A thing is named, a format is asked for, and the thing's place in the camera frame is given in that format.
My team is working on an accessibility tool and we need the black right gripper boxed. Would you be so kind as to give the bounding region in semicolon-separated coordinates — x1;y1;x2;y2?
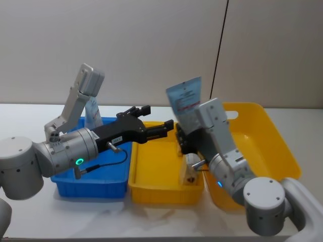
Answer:
175;123;211;162

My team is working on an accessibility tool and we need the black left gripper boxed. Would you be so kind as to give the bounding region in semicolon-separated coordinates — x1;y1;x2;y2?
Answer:
91;105;176;154

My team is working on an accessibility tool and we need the pale blue squeeze tube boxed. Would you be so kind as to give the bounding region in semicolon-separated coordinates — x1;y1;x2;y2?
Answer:
166;76;202;135

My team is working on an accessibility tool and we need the small pale bottle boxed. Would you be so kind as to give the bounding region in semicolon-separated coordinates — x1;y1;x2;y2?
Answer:
180;153;202;186

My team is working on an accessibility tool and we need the small yellow plastic bin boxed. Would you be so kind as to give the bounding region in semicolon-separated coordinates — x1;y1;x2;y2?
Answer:
128;121;205;205

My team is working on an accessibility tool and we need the white and blue tube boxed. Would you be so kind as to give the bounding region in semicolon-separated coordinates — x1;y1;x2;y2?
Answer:
84;98;103;130

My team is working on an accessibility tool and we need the blue plastic bin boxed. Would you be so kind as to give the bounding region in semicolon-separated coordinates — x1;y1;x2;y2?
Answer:
50;116;133;200

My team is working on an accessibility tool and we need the large yellow plastic bin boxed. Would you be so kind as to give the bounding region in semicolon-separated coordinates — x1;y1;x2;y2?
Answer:
202;101;302;212

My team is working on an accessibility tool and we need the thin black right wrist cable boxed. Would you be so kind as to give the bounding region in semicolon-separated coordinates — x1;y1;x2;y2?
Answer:
192;159;210;172

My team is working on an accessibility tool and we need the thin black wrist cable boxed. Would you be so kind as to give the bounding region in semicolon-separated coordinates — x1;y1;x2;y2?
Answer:
72;142;128;180
192;159;210;172

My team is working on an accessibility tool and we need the thin black left wrist cable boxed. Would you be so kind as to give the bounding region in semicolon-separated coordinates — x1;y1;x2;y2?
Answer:
72;142;128;180

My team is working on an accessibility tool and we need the thin black hanging cable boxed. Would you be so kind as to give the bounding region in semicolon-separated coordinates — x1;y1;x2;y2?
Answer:
209;0;231;101

